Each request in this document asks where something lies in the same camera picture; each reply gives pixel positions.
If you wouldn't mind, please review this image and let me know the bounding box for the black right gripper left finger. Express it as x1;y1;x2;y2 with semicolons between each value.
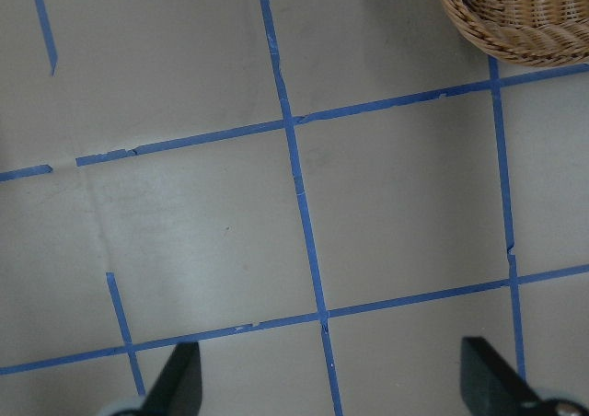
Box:
139;342;203;416

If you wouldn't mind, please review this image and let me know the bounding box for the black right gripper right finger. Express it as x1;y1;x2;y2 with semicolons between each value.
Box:
460;337;542;416

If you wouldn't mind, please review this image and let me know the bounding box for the woven wicker basket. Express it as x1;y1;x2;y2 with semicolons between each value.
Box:
440;0;588;67

